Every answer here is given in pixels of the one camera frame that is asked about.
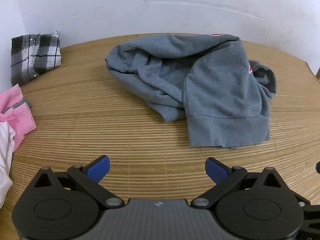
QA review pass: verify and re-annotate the grey cloth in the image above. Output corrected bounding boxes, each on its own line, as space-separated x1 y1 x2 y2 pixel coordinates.
4 97 32 112

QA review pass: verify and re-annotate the white garment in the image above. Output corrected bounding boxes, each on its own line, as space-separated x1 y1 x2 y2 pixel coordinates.
0 121 16 209

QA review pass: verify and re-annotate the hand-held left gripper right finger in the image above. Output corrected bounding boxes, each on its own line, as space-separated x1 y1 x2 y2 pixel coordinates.
191 156 283 208

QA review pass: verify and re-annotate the pink garment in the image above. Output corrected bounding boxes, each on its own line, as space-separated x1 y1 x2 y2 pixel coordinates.
0 84 37 153

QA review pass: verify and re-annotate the grey hoodie with red print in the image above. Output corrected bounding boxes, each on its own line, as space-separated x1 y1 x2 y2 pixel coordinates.
105 33 277 150

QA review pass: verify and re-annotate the black white plaid shirt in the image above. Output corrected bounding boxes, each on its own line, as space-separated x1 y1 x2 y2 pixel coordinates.
10 31 62 87

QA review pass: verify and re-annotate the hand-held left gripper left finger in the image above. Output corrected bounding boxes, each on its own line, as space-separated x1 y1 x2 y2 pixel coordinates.
32 155 125 208

